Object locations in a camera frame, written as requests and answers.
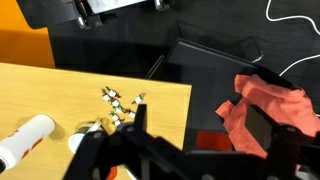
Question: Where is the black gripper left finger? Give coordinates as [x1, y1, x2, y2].
[132, 103, 148, 135]

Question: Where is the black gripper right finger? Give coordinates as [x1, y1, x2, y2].
[244, 104, 280, 158]

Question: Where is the salmon red towel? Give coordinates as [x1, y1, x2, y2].
[215, 73, 320, 161]

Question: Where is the red round lid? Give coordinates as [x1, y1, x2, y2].
[107, 165, 119, 180]

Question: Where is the black chair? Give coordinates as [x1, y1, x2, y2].
[144, 38, 301, 151]

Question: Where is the white bottle with black cap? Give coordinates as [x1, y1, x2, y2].
[0, 114, 57, 174]

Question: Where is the white floor cable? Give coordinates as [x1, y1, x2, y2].
[265, 0, 320, 78]

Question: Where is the black perforated mount plate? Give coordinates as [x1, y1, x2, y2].
[16, 0, 78, 30]

